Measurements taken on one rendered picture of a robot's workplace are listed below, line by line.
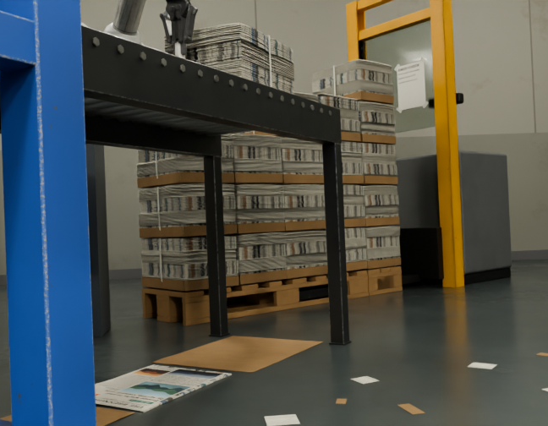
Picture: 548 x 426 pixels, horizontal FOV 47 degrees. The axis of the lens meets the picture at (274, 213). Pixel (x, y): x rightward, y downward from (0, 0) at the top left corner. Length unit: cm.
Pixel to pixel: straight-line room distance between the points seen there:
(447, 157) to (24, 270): 310
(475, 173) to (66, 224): 333
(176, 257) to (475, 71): 378
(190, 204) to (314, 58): 305
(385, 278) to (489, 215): 90
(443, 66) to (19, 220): 319
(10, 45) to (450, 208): 312
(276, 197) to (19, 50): 221
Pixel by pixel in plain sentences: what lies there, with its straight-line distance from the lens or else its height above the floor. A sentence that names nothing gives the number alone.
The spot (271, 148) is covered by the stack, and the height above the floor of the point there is 77.
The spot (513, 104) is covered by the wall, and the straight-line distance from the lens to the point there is 592.
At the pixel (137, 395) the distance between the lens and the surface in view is 165.
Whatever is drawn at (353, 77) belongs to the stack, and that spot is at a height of 120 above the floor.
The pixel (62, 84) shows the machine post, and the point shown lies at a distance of 91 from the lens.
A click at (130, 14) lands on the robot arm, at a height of 128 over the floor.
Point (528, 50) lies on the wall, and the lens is 608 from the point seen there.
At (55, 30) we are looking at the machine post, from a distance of 92.
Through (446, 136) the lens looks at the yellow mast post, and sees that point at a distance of 377.
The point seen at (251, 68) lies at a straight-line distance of 199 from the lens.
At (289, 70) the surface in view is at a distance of 223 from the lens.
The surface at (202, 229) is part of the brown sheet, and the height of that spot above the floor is 40.
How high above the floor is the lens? 42
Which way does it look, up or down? 1 degrees up
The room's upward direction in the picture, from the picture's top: 2 degrees counter-clockwise
